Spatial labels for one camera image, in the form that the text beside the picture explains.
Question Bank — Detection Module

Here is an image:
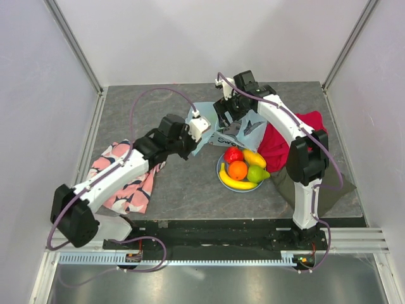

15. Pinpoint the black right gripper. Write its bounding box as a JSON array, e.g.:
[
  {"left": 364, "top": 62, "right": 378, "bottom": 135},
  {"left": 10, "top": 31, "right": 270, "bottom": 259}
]
[{"left": 213, "top": 89, "right": 251, "bottom": 128}]

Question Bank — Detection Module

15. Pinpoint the translucent light blue plastic bag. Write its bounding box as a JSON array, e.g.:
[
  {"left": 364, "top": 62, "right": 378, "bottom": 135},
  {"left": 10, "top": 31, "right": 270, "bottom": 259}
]
[{"left": 192, "top": 102, "right": 267, "bottom": 156}]

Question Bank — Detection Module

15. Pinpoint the red fake apple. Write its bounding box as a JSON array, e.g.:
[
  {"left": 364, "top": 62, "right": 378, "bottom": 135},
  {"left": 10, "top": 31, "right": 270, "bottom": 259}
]
[{"left": 223, "top": 146, "right": 244, "bottom": 164}]

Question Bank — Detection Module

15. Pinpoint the yellow fake mango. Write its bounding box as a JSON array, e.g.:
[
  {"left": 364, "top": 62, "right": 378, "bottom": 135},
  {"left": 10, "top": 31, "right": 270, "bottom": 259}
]
[{"left": 242, "top": 149, "right": 266, "bottom": 168}]

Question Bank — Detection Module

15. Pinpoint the yellow fake banana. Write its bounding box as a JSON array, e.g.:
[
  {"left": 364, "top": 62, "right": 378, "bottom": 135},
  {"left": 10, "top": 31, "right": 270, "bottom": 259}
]
[{"left": 218, "top": 163, "right": 259, "bottom": 192}]

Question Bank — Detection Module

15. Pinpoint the fake orange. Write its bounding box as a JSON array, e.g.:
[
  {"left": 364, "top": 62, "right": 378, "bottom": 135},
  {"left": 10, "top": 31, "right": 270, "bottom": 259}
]
[{"left": 228, "top": 161, "right": 248, "bottom": 181}]

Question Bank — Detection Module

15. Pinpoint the green fake pear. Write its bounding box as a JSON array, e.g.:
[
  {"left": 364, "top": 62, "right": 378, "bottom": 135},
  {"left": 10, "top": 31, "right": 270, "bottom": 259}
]
[{"left": 246, "top": 165, "right": 270, "bottom": 184}]

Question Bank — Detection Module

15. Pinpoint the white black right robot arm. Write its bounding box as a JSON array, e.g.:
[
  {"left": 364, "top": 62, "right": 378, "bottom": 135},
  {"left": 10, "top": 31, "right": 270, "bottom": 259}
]
[{"left": 213, "top": 70, "right": 329, "bottom": 250}]

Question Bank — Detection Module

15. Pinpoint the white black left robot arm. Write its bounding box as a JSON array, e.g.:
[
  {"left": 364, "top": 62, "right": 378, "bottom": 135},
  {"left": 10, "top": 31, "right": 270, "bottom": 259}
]
[{"left": 51, "top": 112, "right": 210, "bottom": 249}]

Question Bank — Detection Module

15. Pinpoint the red cloth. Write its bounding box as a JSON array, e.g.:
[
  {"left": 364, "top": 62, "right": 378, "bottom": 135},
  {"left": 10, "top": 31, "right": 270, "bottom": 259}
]
[{"left": 258, "top": 111, "right": 327, "bottom": 173}]

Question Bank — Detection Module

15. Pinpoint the light blue plate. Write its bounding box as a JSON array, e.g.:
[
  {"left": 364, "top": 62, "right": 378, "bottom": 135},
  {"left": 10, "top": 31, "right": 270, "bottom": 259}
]
[{"left": 216, "top": 153, "right": 263, "bottom": 193}]

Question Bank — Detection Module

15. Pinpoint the pink navy patterned cloth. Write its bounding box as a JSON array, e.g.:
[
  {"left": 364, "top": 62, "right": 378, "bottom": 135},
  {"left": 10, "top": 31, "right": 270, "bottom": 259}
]
[{"left": 86, "top": 139, "right": 166, "bottom": 215}]

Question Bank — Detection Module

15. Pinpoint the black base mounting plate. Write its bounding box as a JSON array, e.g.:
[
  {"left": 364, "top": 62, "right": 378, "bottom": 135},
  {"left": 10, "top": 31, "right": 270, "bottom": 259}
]
[{"left": 101, "top": 218, "right": 328, "bottom": 253}]

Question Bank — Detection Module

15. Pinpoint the olive green cloth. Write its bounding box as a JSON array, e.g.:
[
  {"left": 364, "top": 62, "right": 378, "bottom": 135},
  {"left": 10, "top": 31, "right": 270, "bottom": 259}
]
[{"left": 271, "top": 164, "right": 358, "bottom": 218}]

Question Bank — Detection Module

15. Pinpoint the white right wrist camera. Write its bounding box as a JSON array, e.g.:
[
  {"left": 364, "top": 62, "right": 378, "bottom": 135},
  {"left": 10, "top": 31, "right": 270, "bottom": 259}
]
[{"left": 215, "top": 77, "right": 235, "bottom": 100}]

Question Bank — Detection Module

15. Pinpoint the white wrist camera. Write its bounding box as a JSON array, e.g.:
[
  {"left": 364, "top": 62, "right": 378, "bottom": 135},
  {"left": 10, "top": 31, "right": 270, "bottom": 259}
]
[
  {"left": 215, "top": 77, "right": 235, "bottom": 100},
  {"left": 187, "top": 110, "right": 211, "bottom": 143}
]

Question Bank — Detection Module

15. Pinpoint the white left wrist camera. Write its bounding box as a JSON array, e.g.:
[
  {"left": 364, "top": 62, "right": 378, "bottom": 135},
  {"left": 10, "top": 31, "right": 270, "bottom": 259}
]
[{"left": 187, "top": 110, "right": 211, "bottom": 143}]

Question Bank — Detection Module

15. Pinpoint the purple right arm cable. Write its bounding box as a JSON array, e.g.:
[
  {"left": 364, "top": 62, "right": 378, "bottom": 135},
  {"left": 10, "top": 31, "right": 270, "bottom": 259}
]
[{"left": 216, "top": 72, "right": 344, "bottom": 274}]

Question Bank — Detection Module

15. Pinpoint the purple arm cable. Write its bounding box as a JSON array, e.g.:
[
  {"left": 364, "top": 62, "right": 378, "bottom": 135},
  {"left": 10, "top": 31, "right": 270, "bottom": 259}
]
[
  {"left": 46, "top": 87, "right": 197, "bottom": 288},
  {"left": 216, "top": 72, "right": 344, "bottom": 274}
]

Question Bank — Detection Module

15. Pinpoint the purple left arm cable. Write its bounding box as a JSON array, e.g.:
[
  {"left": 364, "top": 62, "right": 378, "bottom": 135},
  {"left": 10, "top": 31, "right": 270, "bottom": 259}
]
[{"left": 46, "top": 87, "right": 197, "bottom": 288}]

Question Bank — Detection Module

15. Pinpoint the slotted grey cable duct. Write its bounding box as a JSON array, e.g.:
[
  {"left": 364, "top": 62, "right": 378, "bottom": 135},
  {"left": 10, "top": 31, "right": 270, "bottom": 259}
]
[{"left": 58, "top": 251, "right": 308, "bottom": 267}]

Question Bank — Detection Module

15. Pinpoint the aluminium frame rail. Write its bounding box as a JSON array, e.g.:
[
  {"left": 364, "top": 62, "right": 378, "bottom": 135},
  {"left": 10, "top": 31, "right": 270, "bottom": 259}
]
[{"left": 59, "top": 221, "right": 388, "bottom": 251}]

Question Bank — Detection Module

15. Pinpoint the right aluminium corner post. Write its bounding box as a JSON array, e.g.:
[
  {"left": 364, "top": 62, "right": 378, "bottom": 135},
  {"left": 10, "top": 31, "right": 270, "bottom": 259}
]
[{"left": 321, "top": 0, "right": 380, "bottom": 94}]

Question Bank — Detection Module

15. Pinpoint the aluminium corner post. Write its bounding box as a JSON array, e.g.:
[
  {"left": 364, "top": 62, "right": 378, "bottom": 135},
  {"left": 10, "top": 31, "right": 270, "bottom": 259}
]
[
  {"left": 321, "top": 0, "right": 380, "bottom": 94},
  {"left": 44, "top": 0, "right": 105, "bottom": 96}
]

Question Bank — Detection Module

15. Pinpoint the left aluminium corner post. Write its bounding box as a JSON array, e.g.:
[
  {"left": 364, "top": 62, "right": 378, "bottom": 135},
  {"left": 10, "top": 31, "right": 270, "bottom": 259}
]
[{"left": 44, "top": 0, "right": 105, "bottom": 96}]

